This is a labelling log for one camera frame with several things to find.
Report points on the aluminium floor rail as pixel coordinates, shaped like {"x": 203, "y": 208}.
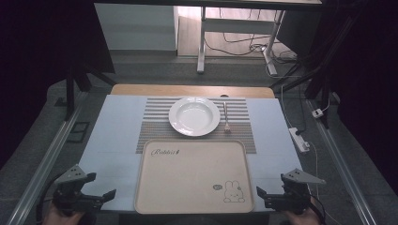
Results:
{"x": 342, "y": 168}
{"x": 43, "y": 168}

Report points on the white deep plate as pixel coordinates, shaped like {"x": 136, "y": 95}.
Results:
{"x": 194, "y": 116}

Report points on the black floor socket frame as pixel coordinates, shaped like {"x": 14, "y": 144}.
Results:
{"x": 78, "y": 132}

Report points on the black metal stand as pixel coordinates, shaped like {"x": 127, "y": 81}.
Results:
{"x": 319, "y": 81}
{"x": 69, "y": 93}

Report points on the dark curtain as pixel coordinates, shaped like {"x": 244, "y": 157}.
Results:
{"x": 34, "y": 62}
{"x": 369, "y": 93}

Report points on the white desk frame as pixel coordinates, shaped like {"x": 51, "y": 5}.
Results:
{"x": 237, "y": 25}

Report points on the white power strip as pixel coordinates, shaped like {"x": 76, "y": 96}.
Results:
{"x": 298, "y": 139}

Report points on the person's left hand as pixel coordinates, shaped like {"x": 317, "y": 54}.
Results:
{"x": 58, "y": 218}

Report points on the beige tray with rabbit print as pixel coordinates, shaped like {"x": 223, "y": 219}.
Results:
{"x": 187, "y": 181}

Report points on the striped woven placemat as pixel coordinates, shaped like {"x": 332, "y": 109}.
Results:
{"x": 150, "y": 137}

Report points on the small metal fork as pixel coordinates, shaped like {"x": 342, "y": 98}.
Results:
{"x": 226, "y": 118}

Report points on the person's right hand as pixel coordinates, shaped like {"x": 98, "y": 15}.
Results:
{"x": 305, "y": 218}

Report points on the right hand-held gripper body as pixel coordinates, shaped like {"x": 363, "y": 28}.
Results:
{"x": 300, "y": 178}

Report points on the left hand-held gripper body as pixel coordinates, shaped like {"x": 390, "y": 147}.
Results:
{"x": 70, "y": 178}

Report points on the pale blue table cover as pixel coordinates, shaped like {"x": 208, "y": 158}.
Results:
{"x": 115, "y": 134}

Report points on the small white adapter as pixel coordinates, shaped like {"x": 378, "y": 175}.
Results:
{"x": 317, "y": 113}

